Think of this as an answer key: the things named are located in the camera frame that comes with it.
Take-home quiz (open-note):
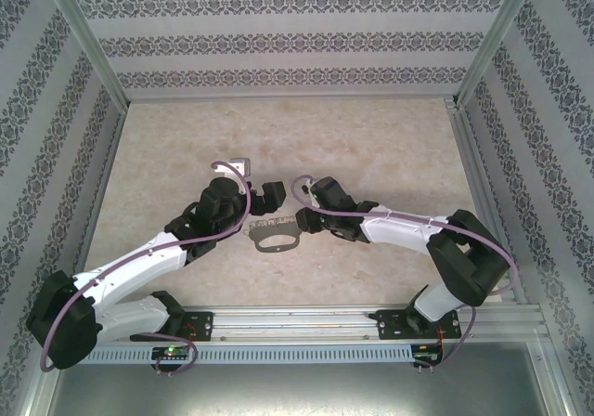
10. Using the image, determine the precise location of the silver keyring with chain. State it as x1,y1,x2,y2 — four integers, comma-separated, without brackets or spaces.
243,217,303,254

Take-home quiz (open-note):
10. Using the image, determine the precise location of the grey metal sheet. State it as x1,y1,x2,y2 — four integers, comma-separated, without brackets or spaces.
27,341,570,416

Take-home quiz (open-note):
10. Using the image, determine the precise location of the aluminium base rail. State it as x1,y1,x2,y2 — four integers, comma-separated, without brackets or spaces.
45,304,548,344

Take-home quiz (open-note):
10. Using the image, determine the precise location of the slotted grey cable duct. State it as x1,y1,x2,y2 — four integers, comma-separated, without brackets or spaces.
87,344,415,367

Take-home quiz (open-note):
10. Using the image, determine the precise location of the aluminium frame post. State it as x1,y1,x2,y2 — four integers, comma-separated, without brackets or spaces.
454,0,544,109
39,0,131,109

